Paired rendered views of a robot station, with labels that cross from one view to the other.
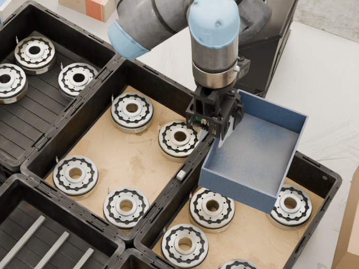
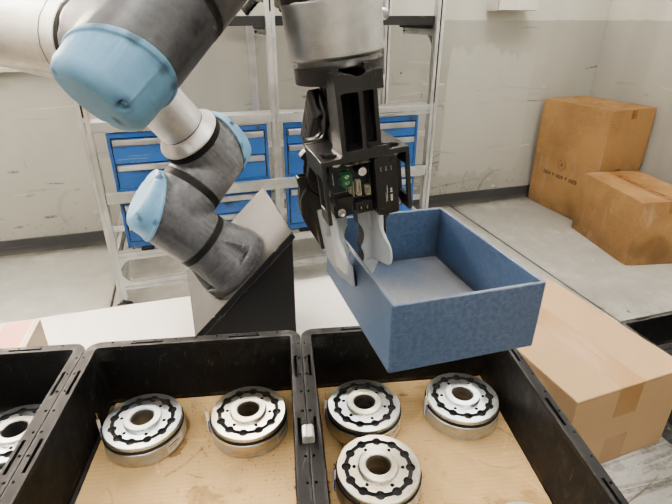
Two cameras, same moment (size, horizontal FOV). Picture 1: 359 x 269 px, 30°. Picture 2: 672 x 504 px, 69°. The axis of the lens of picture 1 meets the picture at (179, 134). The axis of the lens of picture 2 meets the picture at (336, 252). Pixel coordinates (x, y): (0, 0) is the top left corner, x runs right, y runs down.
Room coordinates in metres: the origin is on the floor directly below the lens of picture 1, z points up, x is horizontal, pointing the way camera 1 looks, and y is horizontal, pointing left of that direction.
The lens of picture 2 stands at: (0.35, 0.18, 1.35)
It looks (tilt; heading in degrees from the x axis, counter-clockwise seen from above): 26 degrees down; 326
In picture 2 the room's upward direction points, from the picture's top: straight up
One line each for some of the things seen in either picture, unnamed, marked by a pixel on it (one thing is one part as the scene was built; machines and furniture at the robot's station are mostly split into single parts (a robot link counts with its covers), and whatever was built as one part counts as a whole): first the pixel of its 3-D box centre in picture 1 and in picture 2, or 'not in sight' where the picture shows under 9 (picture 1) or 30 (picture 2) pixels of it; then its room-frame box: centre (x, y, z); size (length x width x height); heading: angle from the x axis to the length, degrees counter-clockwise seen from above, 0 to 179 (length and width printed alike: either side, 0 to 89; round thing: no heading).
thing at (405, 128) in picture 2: not in sight; (352, 173); (2.37, -1.30, 0.60); 0.72 x 0.03 x 0.56; 73
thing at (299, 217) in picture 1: (289, 204); (461, 397); (0.69, -0.27, 0.86); 0.10 x 0.10 x 0.01
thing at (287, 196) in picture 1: (290, 203); (462, 394); (0.69, -0.27, 0.86); 0.05 x 0.05 x 0.01
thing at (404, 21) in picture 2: not in sight; (311, 22); (2.63, -1.22, 1.32); 1.20 x 0.45 x 0.06; 73
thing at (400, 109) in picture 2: not in sight; (273, 116); (2.52, -0.92, 0.91); 1.70 x 0.10 x 0.05; 73
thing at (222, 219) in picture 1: (212, 206); (378, 468); (0.67, -0.09, 0.86); 0.10 x 0.10 x 0.01
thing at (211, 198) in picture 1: (212, 206); (378, 465); (0.67, -0.09, 0.86); 0.05 x 0.05 x 0.01
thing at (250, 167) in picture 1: (254, 150); (419, 275); (0.68, -0.15, 1.10); 0.20 x 0.15 x 0.07; 163
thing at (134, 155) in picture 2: not in sight; (196, 187); (2.61, -0.53, 0.60); 0.72 x 0.03 x 0.56; 73
